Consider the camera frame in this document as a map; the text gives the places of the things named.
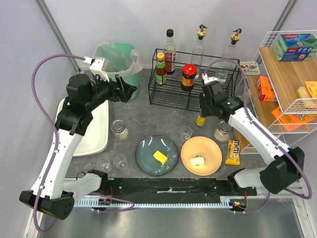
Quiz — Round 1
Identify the small yellow label bottle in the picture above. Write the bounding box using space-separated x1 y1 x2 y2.
196 115 206 127

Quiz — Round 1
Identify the sauce bottle yellow cap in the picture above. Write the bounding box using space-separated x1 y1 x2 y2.
156 53 166 86

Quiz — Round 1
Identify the chili sauce jar red lid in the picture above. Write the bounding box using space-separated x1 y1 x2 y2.
181 63 197 92

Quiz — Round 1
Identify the glass oil bottle gold spout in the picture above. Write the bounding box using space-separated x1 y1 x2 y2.
190 24 207 79

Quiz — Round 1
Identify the dark vinegar bottle black cap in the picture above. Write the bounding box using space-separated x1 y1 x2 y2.
163 29 176 74

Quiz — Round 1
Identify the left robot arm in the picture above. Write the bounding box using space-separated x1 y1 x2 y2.
19 74 137 220

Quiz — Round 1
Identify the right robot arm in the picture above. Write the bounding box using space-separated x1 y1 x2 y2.
200 81 305 194

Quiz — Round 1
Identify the clear pink bin liner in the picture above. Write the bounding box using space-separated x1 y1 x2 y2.
92 42 144 77

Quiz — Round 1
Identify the glass jar right side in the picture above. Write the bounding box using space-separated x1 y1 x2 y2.
214 120 233 142

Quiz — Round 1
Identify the small clear glass cup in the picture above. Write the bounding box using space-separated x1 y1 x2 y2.
179 126 193 141

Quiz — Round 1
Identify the green trash bin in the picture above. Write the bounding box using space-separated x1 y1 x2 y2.
95 42 140 101

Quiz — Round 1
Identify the glass jar with white powder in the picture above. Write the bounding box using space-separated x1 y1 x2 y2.
110 119 129 139

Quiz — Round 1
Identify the beige round plate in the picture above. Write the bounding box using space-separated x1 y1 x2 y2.
181 136 222 176

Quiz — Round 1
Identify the white rectangular basin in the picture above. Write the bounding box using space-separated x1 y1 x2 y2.
56 99 110 157

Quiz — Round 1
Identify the white food block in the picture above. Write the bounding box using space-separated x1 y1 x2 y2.
190 156 205 166

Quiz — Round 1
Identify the yellow M&Ms candy bag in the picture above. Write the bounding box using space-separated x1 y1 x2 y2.
225 139 240 166

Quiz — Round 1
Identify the white chocolate box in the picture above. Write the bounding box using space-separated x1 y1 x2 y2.
240 61 260 75

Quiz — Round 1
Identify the orange box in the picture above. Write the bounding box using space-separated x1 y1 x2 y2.
257 76 277 102

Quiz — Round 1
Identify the blue ceramic plate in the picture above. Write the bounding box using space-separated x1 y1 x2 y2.
136 135 179 177

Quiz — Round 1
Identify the yellow butter block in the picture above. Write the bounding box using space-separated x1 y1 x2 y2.
153 151 168 165

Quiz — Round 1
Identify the clear drinking glass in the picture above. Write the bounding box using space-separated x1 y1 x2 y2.
96 157 112 173
113 154 128 170

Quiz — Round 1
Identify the orange snack bag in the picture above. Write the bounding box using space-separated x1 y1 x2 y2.
270 106 317 133

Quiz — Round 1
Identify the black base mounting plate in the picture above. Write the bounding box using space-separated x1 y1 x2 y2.
101 178 257 202

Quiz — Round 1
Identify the yellow sponge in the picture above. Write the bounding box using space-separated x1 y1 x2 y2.
297 86 312 99

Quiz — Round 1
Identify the green sponge pack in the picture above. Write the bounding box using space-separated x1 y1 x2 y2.
273 33 317 61

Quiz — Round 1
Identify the yellow orange packet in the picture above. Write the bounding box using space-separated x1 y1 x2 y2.
304 81 317 107

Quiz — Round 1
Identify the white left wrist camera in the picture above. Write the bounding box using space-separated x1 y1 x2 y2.
84 57 110 82

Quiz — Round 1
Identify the black wire rack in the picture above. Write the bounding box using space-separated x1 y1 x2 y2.
148 48 240 112

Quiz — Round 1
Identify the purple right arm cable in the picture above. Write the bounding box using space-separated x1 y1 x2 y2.
203 58 313 214

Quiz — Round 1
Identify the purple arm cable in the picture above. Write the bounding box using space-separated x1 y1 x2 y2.
203 58 313 214
31 54 136 233

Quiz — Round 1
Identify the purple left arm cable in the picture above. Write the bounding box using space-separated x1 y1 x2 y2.
31 54 136 233

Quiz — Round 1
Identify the white wire shelf unit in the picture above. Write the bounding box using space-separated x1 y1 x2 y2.
229 30 317 179

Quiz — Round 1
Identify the white cable duct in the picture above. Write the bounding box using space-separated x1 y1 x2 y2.
74 195 233 209

